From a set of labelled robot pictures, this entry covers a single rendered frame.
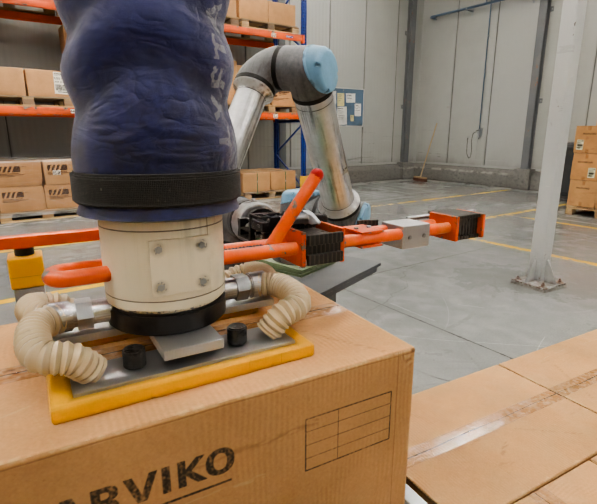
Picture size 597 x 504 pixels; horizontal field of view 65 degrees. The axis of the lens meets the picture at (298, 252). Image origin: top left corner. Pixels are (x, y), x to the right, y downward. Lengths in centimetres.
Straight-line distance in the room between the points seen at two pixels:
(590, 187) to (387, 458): 768
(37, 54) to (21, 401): 867
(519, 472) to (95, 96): 108
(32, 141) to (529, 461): 863
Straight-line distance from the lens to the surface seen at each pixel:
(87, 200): 62
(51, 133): 913
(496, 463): 123
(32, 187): 776
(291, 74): 129
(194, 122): 59
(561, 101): 425
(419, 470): 116
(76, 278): 66
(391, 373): 72
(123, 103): 59
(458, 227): 97
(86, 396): 61
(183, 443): 60
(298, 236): 75
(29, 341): 62
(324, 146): 141
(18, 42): 920
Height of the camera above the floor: 126
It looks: 15 degrees down
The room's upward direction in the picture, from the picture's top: straight up
